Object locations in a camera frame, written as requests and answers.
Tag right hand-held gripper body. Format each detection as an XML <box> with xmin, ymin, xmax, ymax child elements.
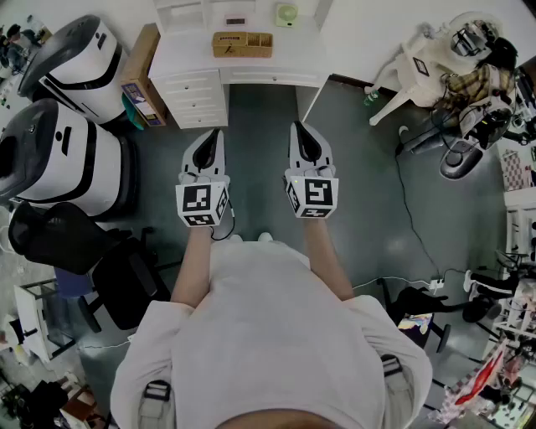
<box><xmin>284</xmin><ymin>164</ymin><xmax>340</xmax><ymax>220</ymax></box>

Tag teal bag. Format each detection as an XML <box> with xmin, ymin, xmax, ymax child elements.
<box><xmin>121</xmin><ymin>93</ymin><xmax>146</xmax><ymax>132</ymax></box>

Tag small green desk fan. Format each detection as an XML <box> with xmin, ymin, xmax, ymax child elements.
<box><xmin>275</xmin><ymin>3</ymin><xmax>300</xmax><ymax>30</ymax></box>

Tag person's white shoes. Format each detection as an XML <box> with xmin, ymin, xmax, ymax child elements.
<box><xmin>229</xmin><ymin>231</ymin><xmax>274</xmax><ymax>244</ymax></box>

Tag person's left forearm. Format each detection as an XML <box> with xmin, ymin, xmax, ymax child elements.
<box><xmin>170</xmin><ymin>225</ymin><xmax>214</xmax><ymax>306</ymax></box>

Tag grey backpack strap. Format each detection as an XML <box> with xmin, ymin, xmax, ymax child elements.
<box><xmin>137</xmin><ymin>379</ymin><xmax>173</xmax><ymax>429</ymax></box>
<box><xmin>379</xmin><ymin>354</ymin><xmax>416</xmax><ymax>420</ymax></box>

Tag black floor cable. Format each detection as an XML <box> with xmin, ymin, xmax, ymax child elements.
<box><xmin>394</xmin><ymin>144</ymin><xmax>446</xmax><ymax>281</ymax></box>

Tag white and black robot unit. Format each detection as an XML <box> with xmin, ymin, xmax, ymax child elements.
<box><xmin>0</xmin><ymin>98</ymin><xmax>138</xmax><ymax>220</ymax></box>
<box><xmin>17</xmin><ymin>14</ymin><xmax>129</xmax><ymax>125</ymax></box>

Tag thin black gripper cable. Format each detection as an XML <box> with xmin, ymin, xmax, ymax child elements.
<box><xmin>210</xmin><ymin>199</ymin><xmax>237</xmax><ymax>242</ymax></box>

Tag white shelf rack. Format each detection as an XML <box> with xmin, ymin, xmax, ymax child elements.
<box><xmin>502</xmin><ymin>187</ymin><xmax>536</xmax><ymax>263</ymax></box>

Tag black round chair base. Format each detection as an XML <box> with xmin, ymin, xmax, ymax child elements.
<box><xmin>438</xmin><ymin>139</ymin><xmax>486</xmax><ymax>181</ymax></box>

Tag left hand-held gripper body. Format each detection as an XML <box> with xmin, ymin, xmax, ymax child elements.
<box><xmin>174</xmin><ymin>168</ymin><xmax>231</xmax><ymax>228</ymax></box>

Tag white plastic chair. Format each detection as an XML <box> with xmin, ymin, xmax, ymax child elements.
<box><xmin>363</xmin><ymin>23</ymin><xmax>464</xmax><ymax>127</ymax></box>

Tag white desk with drawers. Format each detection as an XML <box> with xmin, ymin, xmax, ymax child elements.
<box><xmin>147</xmin><ymin>0</ymin><xmax>334</xmax><ymax>130</ymax></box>

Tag person's white shirt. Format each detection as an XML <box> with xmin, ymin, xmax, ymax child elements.
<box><xmin>110</xmin><ymin>240</ymin><xmax>433</xmax><ymax>429</ymax></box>

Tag white head-worn device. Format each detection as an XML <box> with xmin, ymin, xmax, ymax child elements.
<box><xmin>448</xmin><ymin>11</ymin><xmax>502</xmax><ymax>59</ymax></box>

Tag brown cardboard carton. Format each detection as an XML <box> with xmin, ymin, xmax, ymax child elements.
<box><xmin>120</xmin><ymin>23</ymin><xmax>169</xmax><ymax>129</ymax></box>

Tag black stool with colourful seat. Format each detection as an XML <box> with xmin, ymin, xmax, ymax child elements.
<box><xmin>375</xmin><ymin>277</ymin><xmax>466</xmax><ymax>354</ymax></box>

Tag red cloth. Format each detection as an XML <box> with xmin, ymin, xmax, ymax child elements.
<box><xmin>453</xmin><ymin>346</ymin><xmax>505</xmax><ymax>406</ymax></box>

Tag person's right forearm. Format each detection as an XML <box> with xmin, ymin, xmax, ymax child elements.
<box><xmin>301</xmin><ymin>216</ymin><xmax>355</xmax><ymax>302</ymax></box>

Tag white low cabinet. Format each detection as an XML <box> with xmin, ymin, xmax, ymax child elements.
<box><xmin>13</xmin><ymin>279</ymin><xmax>77</xmax><ymax>364</ymax></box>

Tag black office chair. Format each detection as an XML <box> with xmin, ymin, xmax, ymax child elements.
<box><xmin>8</xmin><ymin>201</ymin><xmax>172</xmax><ymax>333</ymax></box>

